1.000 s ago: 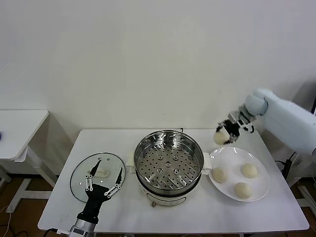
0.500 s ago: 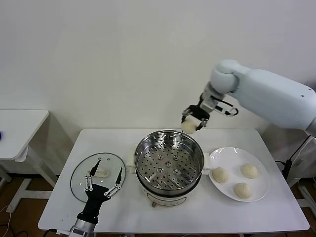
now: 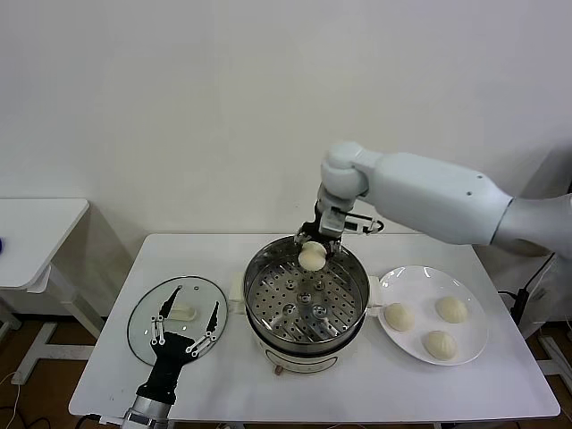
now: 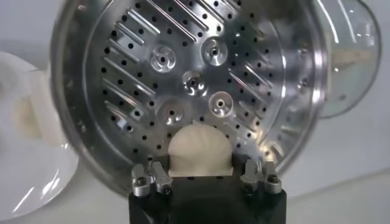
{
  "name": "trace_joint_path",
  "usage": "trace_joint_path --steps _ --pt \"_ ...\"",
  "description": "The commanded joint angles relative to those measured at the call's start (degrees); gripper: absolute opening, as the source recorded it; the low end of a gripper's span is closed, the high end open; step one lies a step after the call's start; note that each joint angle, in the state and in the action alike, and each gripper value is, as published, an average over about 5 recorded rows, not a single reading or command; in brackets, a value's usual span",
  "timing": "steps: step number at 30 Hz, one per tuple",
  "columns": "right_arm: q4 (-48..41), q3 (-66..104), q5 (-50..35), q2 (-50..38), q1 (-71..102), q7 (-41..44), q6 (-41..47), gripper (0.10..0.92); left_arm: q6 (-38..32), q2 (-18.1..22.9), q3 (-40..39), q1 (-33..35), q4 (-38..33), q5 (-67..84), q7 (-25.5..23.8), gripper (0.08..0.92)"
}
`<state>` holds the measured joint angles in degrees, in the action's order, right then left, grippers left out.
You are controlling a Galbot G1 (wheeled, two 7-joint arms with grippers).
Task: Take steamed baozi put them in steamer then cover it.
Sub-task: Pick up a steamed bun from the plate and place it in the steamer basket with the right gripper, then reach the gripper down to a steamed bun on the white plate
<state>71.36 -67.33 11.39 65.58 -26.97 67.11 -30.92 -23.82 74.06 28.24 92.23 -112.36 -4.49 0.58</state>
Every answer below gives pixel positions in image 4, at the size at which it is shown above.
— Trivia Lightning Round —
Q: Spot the perforated stainless steel steamer basket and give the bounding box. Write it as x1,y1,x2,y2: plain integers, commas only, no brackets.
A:
50,0,330,195

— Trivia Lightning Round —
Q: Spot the white oval plate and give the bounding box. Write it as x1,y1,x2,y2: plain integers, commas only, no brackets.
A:
0,51,80,222

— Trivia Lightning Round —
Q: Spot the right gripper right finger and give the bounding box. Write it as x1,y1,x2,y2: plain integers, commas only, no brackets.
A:
239,159,283,195

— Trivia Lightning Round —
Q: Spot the white steamed baozi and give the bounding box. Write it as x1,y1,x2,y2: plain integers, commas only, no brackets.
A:
168,123,234,177

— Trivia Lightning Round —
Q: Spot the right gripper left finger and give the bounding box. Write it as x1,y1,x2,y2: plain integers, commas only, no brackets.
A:
131,160,174,198

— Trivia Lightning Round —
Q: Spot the round glass pot lid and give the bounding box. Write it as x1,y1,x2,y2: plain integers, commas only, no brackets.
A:
313,0,382,119

